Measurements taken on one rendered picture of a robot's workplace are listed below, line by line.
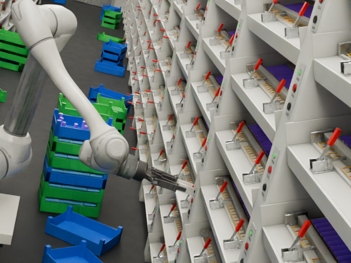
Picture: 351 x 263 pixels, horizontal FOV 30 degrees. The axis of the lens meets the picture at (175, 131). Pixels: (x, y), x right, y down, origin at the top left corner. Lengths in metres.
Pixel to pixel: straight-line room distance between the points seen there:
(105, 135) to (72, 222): 1.15
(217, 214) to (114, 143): 0.43
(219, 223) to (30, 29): 1.00
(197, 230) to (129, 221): 1.23
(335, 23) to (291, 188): 0.37
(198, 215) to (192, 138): 0.51
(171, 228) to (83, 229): 0.64
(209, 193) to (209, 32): 0.87
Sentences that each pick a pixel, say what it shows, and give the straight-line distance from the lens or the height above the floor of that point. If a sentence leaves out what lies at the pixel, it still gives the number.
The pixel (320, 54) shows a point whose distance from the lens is 1.38.
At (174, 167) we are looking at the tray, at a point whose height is 0.49.
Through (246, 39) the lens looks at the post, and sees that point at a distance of 2.07.
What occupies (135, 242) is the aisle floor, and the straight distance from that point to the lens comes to 3.23.
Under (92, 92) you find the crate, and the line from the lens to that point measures 5.30.
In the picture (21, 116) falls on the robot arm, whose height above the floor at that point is 0.61.
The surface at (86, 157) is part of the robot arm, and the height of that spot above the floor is 0.62.
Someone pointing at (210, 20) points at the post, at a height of 1.14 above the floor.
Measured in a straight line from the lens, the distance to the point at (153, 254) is 2.94.
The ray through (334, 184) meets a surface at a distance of 1.22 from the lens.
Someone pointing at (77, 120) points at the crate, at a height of 0.44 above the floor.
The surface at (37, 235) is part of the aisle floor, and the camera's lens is 3.12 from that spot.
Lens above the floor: 1.41
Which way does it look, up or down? 16 degrees down
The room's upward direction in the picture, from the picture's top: 14 degrees clockwise
